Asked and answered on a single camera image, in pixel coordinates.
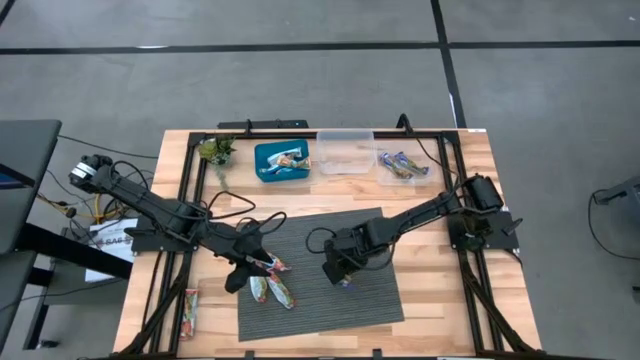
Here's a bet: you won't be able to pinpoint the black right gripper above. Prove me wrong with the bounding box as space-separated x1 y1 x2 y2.
321 221 387 287

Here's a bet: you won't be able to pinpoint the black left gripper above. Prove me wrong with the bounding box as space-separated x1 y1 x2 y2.
224 226 276 295

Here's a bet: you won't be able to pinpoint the white green granola bar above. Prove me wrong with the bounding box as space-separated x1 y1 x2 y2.
249 275 269 304

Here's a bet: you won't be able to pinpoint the red orange granola bar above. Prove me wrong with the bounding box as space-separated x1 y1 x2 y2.
254 252 293 274
267 273 297 311

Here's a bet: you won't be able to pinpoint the green red granola bar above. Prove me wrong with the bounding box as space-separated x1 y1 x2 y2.
179 288 200 341

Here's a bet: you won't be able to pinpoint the grey woven mat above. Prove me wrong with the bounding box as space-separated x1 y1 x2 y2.
236 207 405 343

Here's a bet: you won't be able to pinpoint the blue plastic bin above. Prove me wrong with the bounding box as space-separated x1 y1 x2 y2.
253 138 312 184

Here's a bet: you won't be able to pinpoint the potted succulent plant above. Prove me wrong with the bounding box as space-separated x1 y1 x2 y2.
198 135 237 191

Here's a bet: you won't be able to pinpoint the white cardboard box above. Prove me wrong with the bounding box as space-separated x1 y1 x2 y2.
84 218 139 284

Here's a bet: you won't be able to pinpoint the black power bar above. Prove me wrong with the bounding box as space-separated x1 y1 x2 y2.
217 119 310 131

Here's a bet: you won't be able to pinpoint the grey desk black legs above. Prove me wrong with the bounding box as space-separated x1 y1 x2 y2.
0 118 134 351

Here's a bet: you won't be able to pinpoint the grey floor stand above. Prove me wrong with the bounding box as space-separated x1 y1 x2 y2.
592 173 640 207

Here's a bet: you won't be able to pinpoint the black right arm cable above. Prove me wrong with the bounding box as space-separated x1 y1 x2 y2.
305 226 397 272

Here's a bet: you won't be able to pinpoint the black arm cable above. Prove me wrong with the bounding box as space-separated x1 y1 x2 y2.
305 226 397 272
203 189 289 237

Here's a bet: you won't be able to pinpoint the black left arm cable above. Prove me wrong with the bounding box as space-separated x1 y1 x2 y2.
203 189 289 237

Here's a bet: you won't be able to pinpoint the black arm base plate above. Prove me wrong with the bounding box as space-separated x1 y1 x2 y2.
446 209 524 251
124 212 205 254

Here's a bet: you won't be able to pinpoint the black aluminium table frame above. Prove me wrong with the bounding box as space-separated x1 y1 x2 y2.
117 128 540 360

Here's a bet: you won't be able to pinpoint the yellow floor cable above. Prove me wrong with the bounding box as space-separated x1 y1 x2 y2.
37 192 124 224

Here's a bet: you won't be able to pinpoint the black floor cable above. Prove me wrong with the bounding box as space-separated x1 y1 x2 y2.
57 133 160 161
586 188 640 262

